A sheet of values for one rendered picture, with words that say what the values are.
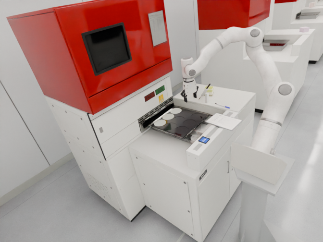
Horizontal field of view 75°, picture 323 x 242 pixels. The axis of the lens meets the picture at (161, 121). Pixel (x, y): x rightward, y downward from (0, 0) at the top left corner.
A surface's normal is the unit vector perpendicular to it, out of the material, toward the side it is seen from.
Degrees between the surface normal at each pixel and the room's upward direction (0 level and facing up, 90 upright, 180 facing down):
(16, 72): 90
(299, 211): 0
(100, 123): 90
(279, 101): 83
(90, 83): 90
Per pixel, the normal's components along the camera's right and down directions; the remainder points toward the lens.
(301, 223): -0.15, -0.84
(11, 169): 0.75, 0.25
